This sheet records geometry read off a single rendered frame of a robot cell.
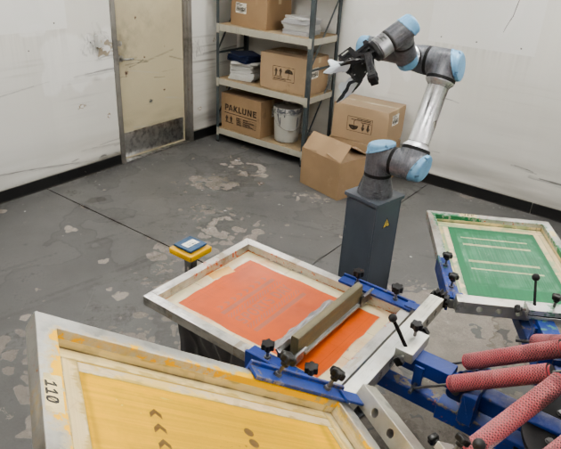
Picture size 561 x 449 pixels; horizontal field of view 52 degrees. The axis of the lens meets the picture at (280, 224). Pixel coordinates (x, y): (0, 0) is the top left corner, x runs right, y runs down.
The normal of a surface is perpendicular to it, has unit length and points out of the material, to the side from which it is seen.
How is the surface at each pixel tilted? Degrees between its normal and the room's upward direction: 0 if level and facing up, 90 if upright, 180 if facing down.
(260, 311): 0
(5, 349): 0
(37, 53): 90
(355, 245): 90
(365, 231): 90
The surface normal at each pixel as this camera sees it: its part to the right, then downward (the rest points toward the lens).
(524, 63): -0.60, 0.34
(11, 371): 0.05, -0.89
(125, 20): 0.80, 0.31
